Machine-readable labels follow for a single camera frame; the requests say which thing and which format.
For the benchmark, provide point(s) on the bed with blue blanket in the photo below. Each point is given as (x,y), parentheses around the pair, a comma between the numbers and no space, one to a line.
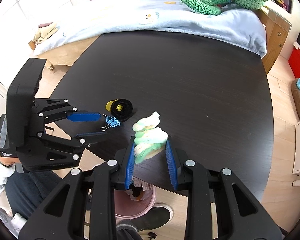
(140,17)

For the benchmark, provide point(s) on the small black floor object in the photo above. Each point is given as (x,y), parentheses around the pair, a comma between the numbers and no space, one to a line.
(153,235)

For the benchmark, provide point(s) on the green white fuzzy sock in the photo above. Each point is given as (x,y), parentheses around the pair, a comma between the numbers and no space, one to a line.
(150,135)

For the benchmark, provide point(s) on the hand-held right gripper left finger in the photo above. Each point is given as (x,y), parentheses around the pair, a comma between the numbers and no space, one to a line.
(130,160)

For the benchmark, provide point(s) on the crumpled white wrapper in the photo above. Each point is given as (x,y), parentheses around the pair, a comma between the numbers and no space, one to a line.
(147,188)

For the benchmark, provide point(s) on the white wardrobe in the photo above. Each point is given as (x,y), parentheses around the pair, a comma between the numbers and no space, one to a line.
(27,10)

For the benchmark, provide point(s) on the person's white jacket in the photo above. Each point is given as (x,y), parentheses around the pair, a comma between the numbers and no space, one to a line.
(17,221)

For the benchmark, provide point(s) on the wooden bed frame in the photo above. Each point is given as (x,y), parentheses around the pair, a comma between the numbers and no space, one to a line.
(275,37)

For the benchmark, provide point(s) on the red storage box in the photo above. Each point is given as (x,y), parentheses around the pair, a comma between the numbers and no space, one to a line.
(298,65)

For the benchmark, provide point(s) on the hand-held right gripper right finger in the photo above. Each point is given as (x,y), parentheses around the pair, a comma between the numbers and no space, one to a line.
(171,162)

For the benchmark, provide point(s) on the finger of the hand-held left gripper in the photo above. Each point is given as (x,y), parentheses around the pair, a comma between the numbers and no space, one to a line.
(83,117)
(90,136)

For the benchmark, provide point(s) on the person's leg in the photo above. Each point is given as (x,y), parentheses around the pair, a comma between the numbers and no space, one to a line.
(130,231)
(27,187)

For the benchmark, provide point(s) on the blue binder clip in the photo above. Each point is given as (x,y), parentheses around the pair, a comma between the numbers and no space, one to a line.
(113,123)

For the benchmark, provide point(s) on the black fuzzy tape roll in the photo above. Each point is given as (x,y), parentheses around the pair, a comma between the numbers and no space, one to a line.
(126,112)

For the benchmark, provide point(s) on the person's left forearm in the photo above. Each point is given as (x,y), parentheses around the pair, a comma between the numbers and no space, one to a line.
(3,155)

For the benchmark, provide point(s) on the person's black right shoe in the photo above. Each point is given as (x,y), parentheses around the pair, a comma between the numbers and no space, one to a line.
(160,215)

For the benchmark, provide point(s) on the yellow round disc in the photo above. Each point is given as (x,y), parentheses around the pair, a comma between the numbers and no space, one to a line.
(110,106)

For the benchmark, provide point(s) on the pink plastic waste bin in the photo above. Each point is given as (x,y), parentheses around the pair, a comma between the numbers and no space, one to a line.
(145,208)

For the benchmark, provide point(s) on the beige folded towel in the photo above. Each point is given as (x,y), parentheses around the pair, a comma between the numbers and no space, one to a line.
(45,32)

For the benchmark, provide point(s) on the person's right leg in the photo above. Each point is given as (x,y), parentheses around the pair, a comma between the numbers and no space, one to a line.
(130,231)

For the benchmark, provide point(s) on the person's left leg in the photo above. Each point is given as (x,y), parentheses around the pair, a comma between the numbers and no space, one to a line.
(27,187)

